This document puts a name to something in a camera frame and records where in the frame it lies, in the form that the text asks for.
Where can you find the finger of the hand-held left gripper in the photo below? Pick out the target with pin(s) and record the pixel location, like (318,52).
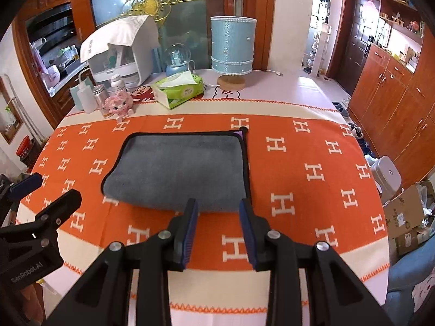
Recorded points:
(57,207)
(25,185)

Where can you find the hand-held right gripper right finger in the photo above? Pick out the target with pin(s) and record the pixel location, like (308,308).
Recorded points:
(246,234)

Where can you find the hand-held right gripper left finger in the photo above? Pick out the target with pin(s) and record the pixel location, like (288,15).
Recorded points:
(192,231)

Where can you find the grey towel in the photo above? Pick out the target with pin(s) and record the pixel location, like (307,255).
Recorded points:
(180,169)

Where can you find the orange patterned blanket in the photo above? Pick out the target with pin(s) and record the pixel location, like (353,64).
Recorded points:
(306,183)

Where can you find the teal box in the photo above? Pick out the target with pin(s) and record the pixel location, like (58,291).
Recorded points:
(75,96)

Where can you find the white plastic bottle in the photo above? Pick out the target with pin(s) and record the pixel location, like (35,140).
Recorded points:
(85,98)

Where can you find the glass jar with metal lid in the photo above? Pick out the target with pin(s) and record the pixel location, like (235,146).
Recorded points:
(101,100)

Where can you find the pink toy figure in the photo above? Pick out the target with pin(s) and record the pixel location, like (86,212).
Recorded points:
(119,105)

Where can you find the white pill bottle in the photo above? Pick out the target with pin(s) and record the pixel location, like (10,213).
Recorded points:
(117,82)

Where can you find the green tissue pack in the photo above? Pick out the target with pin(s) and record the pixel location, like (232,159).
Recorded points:
(176,90)

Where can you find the white plastic stool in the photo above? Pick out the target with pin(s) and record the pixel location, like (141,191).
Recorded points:
(385,176)

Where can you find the cartoon printed tablecloth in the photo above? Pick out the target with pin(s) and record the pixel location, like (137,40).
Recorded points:
(289,88)

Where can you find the cardboard box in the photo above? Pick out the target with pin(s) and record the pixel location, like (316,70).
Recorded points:
(404,217)

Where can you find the blue chair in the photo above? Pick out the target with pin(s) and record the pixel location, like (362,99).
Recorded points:
(407,282)

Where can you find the white covered storage box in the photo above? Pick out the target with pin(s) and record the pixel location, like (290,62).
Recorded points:
(125,47)

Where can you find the glass snow globe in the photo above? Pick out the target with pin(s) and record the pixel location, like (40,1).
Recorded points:
(177,59)

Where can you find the blue table lamp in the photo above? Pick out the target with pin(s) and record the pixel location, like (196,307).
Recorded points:
(232,47)

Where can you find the white shelf rack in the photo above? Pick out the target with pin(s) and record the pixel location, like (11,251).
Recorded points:
(321,49)

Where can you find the dark brown door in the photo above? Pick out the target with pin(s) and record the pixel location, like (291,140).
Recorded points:
(360,34)

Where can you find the wooden wall cabinet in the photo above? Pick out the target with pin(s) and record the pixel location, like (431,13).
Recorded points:
(390,108)

